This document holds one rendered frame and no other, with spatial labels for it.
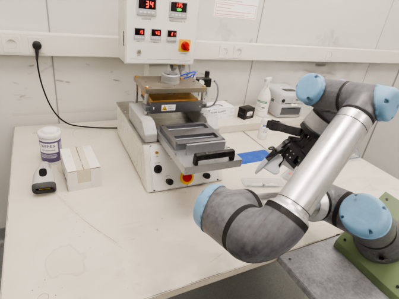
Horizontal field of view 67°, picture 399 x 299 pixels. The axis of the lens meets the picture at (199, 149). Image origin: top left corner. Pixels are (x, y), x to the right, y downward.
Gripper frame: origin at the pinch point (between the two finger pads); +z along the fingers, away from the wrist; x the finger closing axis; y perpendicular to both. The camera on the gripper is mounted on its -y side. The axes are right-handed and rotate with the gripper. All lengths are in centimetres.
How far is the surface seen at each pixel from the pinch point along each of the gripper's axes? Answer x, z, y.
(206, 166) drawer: -10.5, 9.8, -12.2
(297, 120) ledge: 106, 7, -38
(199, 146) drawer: -9.1, 8.3, -19.8
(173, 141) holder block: -13.1, 12.8, -27.3
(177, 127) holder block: -2.8, 14.4, -36.6
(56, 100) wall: -14, 55, -103
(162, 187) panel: -6.4, 34.7, -24.0
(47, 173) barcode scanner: -40, 47, -47
